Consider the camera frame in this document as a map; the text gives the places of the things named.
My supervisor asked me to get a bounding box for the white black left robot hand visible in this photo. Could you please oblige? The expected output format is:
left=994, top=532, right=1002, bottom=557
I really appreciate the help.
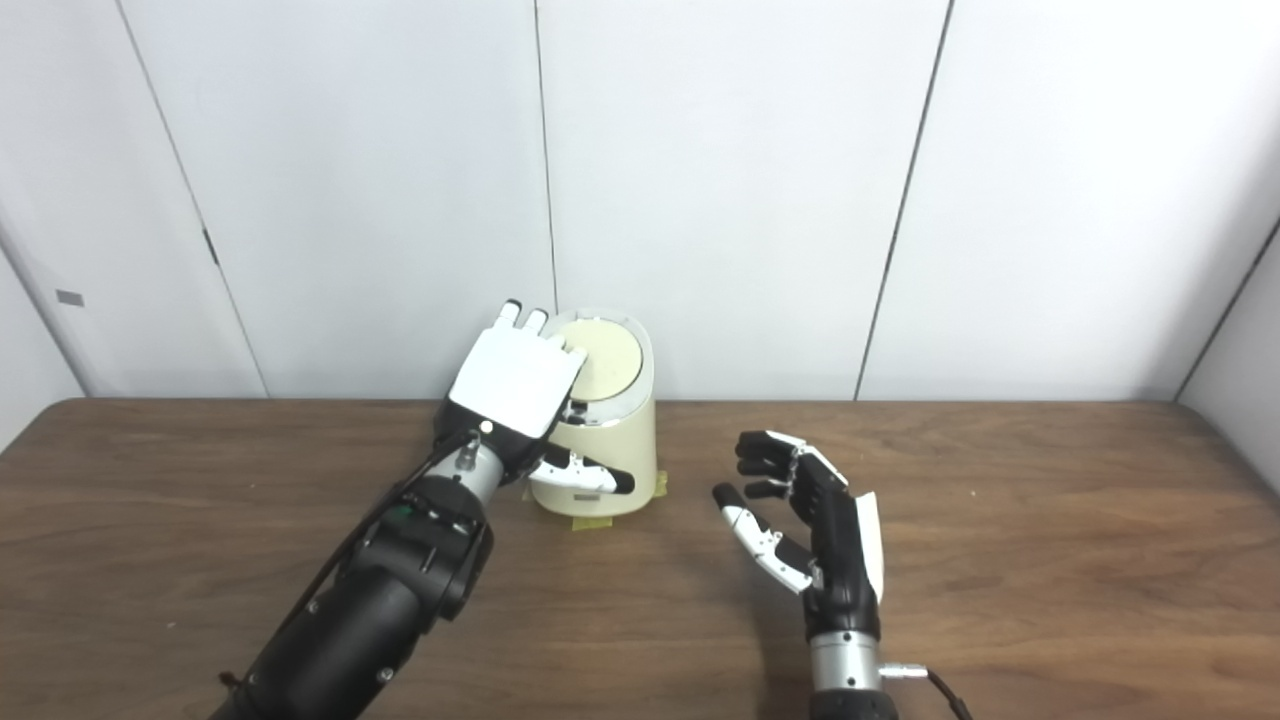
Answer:
left=432, top=298, right=636, bottom=496

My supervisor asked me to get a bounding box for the cream-colored bin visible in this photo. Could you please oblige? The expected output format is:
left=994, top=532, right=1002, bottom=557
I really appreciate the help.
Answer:
left=528, top=310, right=659, bottom=519

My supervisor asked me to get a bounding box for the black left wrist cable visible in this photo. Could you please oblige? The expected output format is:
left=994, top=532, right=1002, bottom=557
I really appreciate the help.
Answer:
left=218, top=430, right=481, bottom=691

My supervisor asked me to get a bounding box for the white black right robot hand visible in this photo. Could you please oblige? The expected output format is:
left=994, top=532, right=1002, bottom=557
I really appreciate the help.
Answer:
left=712, top=431, right=886, bottom=641

